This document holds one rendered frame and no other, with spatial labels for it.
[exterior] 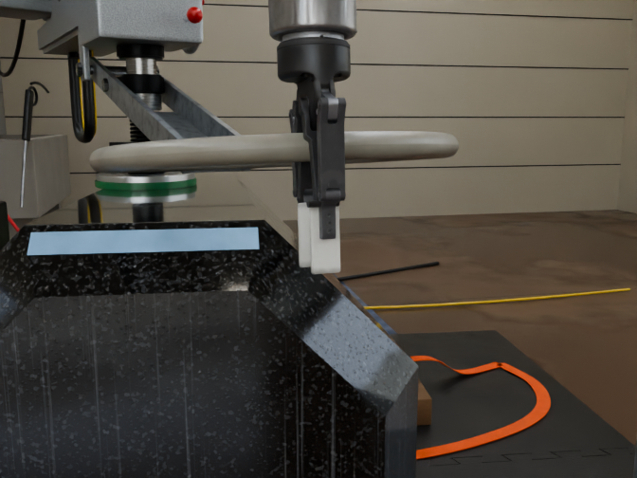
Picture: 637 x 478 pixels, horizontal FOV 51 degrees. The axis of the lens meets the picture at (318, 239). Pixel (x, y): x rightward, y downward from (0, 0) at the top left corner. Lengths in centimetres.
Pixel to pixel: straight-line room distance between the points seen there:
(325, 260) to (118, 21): 87
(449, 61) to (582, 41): 147
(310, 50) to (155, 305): 42
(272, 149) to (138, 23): 80
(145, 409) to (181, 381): 6
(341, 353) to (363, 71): 572
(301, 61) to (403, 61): 607
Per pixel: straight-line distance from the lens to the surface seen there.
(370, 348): 101
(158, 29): 144
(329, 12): 67
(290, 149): 68
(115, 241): 96
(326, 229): 66
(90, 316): 93
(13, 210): 422
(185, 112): 141
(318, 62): 66
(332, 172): 64
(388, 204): 671
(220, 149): 68
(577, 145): 759
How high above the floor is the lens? 97
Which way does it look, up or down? 10 degrees down
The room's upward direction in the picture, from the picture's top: straight up
